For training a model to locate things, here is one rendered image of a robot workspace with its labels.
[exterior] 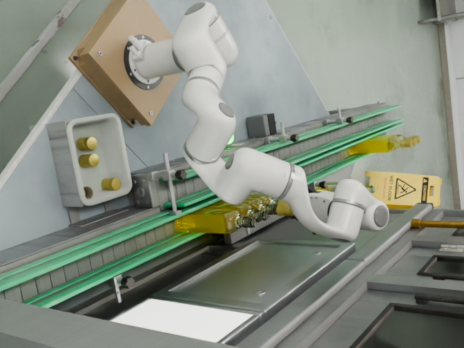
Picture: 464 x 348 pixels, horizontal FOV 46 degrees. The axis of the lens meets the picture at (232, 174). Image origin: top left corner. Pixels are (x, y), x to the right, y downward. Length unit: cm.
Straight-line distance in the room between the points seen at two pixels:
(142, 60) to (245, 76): 68
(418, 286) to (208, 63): 70
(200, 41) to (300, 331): 67
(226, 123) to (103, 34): 52
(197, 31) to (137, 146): 52
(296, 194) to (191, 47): 41
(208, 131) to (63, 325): 85
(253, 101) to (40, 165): 98
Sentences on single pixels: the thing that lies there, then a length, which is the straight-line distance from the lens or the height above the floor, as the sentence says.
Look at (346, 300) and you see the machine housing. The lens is 127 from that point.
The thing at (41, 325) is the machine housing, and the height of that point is 167.
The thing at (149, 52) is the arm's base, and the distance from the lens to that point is 153.
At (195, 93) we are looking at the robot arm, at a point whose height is 121.
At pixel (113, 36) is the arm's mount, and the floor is 84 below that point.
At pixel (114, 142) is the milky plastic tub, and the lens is 153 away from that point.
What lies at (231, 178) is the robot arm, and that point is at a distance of 115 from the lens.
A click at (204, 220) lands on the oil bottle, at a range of 151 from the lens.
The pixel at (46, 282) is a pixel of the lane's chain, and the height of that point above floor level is 88.
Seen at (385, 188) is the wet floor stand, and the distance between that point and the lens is 484.
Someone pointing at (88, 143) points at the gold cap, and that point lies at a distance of 147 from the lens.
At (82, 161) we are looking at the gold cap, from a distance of 149.
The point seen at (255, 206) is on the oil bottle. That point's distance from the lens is 155.
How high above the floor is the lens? 197
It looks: 37 degrees down
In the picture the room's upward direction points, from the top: 88 degrees clockwise
